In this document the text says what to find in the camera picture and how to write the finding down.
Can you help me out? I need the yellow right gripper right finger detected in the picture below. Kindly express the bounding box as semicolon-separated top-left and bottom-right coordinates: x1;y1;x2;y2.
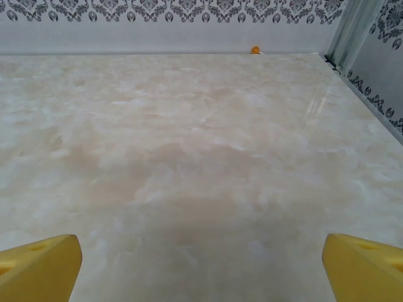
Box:
321;233;403;302

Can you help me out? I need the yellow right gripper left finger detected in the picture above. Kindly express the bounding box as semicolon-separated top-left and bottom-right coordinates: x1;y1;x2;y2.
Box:
0;233;83;302

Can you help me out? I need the aluminium frame post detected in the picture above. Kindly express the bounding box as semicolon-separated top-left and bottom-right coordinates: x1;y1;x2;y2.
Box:
323;0;383;74

